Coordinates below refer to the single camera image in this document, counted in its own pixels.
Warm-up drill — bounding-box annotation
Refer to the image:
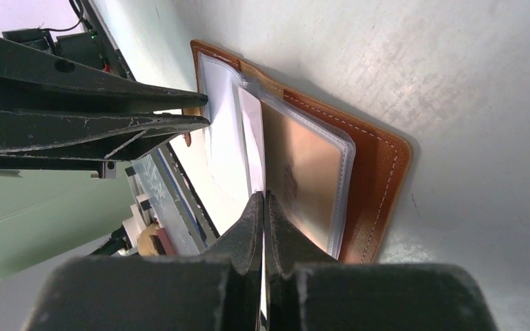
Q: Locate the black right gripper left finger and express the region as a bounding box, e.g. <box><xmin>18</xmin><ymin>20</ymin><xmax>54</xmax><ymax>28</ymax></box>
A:
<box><xmin>24</xmin><ymin>192</ymin><xmax>264</xmax><ymax>330</ymax></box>

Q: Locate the orange VIP credit card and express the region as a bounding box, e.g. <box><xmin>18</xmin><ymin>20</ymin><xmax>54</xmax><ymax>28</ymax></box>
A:
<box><xmin>261</xmin><ymin>97</ymin><xmax>349</xmax><ymax>257</ymax></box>

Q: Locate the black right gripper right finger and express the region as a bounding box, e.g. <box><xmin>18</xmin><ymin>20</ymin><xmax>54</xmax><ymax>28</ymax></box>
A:
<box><xmin>264</xmin><ymin>192</ymin><xmax>497</xmax><ymax>330</ymax></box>

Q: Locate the brown leather card holder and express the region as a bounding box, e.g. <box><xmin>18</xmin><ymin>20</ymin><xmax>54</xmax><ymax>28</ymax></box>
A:
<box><xmin>190</xmin><ymin>39</ymin><xmax>413</xmax><ymax>264</ymax></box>

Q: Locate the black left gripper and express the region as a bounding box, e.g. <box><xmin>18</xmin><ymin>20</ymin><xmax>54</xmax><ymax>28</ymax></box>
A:
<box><xmin>0</xmin><ymin>38</ymin><xmax>210</xmax><ymax>179</ymax></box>

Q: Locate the white striped credit card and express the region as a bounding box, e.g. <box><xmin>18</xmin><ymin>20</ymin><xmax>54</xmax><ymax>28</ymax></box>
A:
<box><xmin>237</xmin><ymin>87</ymin><xmax>266</xmax><ymax>193</ymax></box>

